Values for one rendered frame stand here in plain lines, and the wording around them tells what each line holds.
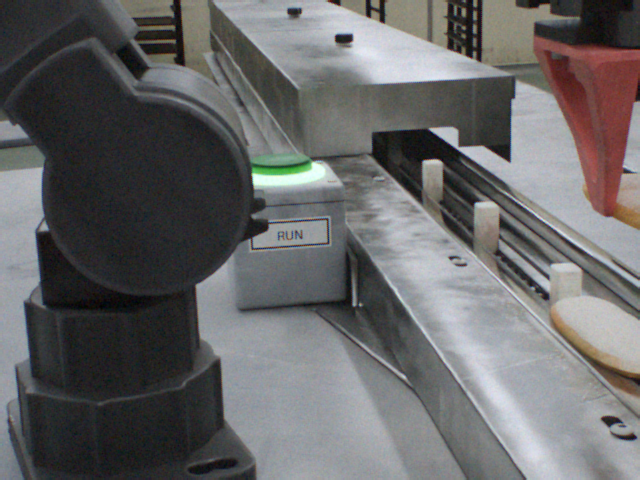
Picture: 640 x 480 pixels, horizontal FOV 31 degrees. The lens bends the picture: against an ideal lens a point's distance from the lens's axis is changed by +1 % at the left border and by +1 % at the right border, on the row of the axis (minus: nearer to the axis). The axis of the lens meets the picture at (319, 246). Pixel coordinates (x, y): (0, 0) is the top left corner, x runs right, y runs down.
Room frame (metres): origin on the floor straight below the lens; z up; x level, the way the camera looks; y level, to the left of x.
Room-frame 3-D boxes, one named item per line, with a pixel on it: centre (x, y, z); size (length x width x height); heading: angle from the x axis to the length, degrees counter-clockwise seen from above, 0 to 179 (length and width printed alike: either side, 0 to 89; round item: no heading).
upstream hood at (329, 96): (1.54, 0.01, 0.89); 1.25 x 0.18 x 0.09; 8
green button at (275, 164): (0.69, 0.02, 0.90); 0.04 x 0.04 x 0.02
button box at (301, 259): (0.69, 0.02, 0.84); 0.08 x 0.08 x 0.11; 8
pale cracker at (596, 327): (0.51, -0.14, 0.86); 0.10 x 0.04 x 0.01; 8
